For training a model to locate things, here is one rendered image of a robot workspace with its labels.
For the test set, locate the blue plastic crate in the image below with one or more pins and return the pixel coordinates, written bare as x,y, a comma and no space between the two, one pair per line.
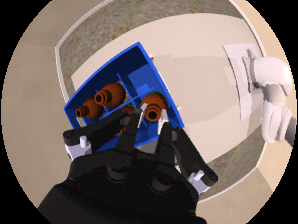
136,76

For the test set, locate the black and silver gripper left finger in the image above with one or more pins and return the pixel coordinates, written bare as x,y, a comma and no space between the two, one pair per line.
88,139

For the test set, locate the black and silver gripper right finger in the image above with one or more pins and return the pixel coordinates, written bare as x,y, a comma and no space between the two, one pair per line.
191,164

